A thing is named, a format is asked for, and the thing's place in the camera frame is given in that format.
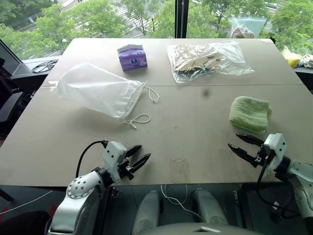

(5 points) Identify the white drawstring bag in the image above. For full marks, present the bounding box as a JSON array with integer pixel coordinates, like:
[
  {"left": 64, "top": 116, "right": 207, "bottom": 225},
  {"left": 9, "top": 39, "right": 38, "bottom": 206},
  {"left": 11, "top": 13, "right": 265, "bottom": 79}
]
[{"left": 57, "top": 62, "right": 160, "bottom": 130}]

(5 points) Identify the green folded towel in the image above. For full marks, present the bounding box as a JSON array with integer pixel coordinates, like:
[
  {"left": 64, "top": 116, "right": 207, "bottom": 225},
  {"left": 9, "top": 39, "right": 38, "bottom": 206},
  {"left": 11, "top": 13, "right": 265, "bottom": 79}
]
[{"left": 228, "top": 96, "right": 273, "bottom": 135}]

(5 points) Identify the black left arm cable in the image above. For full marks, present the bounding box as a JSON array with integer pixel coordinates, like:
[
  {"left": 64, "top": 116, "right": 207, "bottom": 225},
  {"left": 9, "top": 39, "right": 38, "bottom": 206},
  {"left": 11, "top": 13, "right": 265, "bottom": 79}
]
[{"left": 75, "top": 140, "right": 109, "bottom": 178}]

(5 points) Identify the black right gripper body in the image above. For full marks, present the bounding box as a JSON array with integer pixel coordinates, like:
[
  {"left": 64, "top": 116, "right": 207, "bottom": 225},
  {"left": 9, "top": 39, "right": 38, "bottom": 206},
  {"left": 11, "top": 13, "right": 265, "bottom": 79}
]
[{"left": 251, "top": 144, "right": 271, "bottom": 168}]

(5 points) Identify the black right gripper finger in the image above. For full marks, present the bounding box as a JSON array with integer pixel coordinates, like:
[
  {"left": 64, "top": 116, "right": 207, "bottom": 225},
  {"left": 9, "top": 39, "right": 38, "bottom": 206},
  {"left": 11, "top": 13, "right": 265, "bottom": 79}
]
[
  {"left": 236, "top": 133, "right": 265, "bottom": 148},
  {"left": 227, "top": 143, "right": 259, "bottom": 168}
]

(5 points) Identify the black coiled cable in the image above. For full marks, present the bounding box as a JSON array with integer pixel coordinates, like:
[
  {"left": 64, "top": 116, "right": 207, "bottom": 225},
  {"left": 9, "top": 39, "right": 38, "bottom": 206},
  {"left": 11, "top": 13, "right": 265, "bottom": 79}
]
[{"left": 31, "top": 59, "right": 59, "bottom": 73}]

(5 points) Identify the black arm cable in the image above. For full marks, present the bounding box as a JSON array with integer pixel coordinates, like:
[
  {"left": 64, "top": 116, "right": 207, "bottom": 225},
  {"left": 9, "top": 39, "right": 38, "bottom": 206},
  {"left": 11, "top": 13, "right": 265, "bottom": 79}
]
[
  {"left": 256, "top": 150, "right": 300, "bottom": 219},
  {"left": 75, "top": 140, "right": 109, "bottom": 178}
]

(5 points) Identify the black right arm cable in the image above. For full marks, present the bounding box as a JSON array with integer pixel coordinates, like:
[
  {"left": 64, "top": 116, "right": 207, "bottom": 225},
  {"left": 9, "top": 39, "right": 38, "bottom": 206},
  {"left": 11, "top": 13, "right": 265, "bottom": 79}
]
[{"left": 256, "top": 150, "right": 300, "bottom": 219}]

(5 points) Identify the black window frame post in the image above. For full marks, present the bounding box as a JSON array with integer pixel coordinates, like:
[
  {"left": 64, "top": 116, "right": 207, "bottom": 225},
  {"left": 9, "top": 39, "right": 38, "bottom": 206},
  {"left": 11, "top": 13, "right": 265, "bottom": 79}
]
[{"left": 175, "top": 0, "right": 189, "bottom": 39}]

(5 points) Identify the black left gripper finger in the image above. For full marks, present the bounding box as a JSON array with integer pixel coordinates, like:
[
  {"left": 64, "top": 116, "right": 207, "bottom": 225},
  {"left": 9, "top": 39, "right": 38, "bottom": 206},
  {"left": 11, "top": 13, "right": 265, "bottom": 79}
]
[
  {"left": 125, "top": 144, "right": 143, "bottom": 160},
  {"left": 130, "top": 153, "right": 152, "bottom": 173}
]

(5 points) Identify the clear plastic bag with contents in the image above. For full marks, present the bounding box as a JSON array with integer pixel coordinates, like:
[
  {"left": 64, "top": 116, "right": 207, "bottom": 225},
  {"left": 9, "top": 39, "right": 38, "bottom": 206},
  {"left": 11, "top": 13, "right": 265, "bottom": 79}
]
[{"left": 166, "top": 40, "right": 255, "bottom": 84}]

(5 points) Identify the grey robot right leg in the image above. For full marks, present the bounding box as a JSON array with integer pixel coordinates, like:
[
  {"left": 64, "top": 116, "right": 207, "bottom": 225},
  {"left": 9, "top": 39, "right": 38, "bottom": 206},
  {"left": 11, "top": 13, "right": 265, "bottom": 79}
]
[{"left": 190, "top": 188, "right": 229, "bottom": 226}]

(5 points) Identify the yellow and white items pile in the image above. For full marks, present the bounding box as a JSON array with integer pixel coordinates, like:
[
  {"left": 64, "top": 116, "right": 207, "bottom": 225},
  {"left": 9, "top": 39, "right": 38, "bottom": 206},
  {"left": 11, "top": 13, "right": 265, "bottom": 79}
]
[{"left": 281, "top": 46, "right": 313, "bottom": 69}]

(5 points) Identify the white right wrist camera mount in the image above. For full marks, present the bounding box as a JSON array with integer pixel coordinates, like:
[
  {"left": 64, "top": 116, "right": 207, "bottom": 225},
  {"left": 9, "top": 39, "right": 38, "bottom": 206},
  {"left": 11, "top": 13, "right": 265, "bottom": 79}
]
[{"left": 263, "top": 133, "right": 287, "bottom": 172}]

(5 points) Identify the purple tissue pack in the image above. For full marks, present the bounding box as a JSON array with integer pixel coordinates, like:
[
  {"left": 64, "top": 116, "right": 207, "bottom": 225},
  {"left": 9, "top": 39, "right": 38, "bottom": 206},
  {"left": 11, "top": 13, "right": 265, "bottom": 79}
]
[{"left": 117, "top": 44, "right": 149, "bottom": 72}]

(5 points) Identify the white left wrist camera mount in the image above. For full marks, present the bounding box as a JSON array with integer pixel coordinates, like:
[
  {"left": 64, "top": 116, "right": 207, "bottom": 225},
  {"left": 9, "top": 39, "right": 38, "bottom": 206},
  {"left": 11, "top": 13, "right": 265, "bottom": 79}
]
[{"left": 102, "top": 141, "right": 128, "bottom": 185}]

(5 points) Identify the thin white cord on floor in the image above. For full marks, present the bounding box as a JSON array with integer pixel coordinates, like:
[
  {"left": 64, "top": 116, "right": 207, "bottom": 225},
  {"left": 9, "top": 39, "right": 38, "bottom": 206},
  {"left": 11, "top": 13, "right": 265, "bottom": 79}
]
[{"left": 0, "top": 189, "right": 54, "bottom": 215}]

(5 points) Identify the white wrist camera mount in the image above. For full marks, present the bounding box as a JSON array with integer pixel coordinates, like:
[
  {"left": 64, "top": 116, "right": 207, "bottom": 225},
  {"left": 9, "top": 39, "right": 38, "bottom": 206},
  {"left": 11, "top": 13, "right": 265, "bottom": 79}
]
[
  {"left": 263, "top": 133, "right": 287, "bottom": 172},
  {"left": 102, "top": 141, "right": 128, "bottom": 185}
]

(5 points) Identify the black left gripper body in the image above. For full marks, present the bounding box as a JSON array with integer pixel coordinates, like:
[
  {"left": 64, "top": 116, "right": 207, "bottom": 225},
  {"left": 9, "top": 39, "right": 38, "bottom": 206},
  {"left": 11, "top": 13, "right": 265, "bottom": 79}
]
[{"left": 118, "top": 157, "right": 135, "bottom": 181}]

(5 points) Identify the black chair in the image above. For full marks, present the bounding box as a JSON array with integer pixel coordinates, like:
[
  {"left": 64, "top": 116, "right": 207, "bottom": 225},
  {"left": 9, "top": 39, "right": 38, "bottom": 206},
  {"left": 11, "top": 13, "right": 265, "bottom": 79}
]
[{"left": 0, "top": 58, "right": 27, "bottom": 123}]

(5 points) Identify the clear zip bag with items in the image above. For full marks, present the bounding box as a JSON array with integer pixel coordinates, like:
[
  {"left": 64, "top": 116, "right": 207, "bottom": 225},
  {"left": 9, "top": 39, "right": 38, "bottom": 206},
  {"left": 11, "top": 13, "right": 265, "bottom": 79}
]
[{"left": 229, "top": 17, "right": 268, "bottom": 39}]

